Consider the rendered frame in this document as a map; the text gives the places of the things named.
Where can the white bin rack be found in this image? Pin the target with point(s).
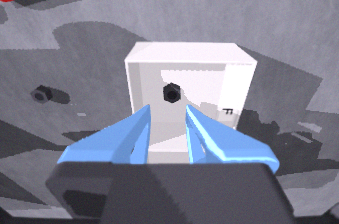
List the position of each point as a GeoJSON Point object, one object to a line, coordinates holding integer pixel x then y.
{"type": "Point", "coordinates": [215, 89]}

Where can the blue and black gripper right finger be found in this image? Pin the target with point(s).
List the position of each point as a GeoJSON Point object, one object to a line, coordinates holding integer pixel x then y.
{"type": "Point", "coordinates": [223, 144]}

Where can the dark grey hex nut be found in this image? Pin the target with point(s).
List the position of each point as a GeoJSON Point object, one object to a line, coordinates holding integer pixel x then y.
{"type": "Point", "coordinates": [172, 93]}
{"type": "Point", "coordinates": [41, 94]}

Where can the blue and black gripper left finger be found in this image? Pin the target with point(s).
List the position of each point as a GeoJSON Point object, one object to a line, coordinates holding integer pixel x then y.
{"type": "Point", "coordinates": [116, 142]}

